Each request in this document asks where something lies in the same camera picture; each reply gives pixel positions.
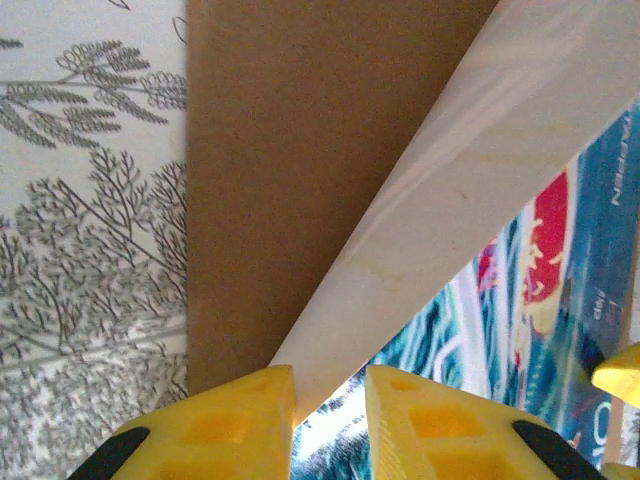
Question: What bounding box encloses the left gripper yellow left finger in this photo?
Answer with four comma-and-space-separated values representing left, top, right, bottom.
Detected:
67, 364, 297, 480

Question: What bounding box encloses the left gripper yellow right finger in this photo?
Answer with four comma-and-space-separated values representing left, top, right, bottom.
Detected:
364, 364, 609, 480

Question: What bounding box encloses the brown backing board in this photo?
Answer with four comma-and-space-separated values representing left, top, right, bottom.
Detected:
184, 0, 501, 396

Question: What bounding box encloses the floral patterned table covering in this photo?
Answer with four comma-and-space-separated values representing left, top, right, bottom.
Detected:
0, 0, 190, 480

